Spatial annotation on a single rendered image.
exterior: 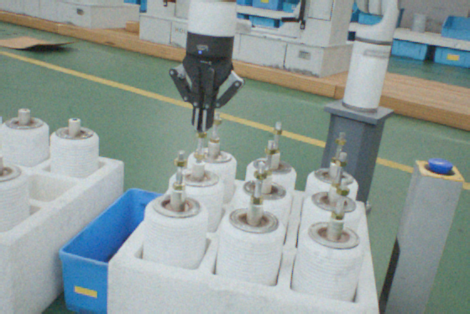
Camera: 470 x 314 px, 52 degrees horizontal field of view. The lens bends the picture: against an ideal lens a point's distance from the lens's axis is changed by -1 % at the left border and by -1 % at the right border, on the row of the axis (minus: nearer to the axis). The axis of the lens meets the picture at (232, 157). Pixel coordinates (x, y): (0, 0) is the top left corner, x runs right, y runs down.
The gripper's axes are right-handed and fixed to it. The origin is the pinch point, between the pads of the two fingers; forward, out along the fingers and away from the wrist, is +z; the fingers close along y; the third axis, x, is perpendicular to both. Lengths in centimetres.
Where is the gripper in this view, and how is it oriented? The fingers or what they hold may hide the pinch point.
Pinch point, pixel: (202, 118)
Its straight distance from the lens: 81.8
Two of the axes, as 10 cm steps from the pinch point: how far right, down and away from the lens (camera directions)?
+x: 3.3, -2.9, 9.0
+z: -1.1, 9.3, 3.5
